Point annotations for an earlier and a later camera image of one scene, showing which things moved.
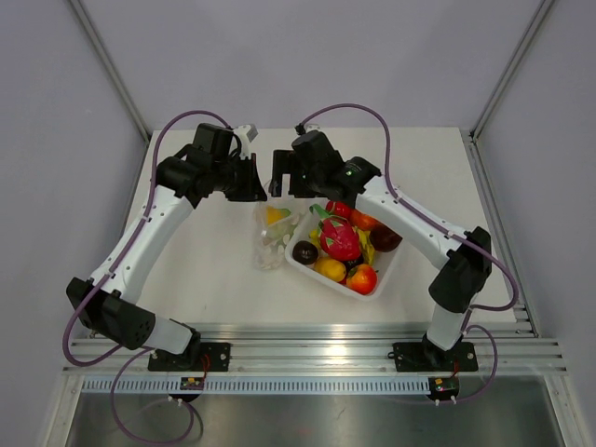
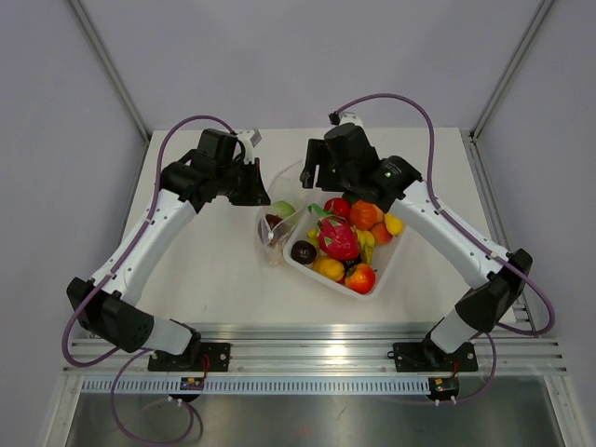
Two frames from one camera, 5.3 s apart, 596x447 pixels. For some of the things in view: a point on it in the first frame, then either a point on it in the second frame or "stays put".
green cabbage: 281,232 → 282,209
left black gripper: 252,190 stays put
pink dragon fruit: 339,237 stays put
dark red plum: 384,238 → 272,219
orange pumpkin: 363,220 stays put
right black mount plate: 429,357 stays put
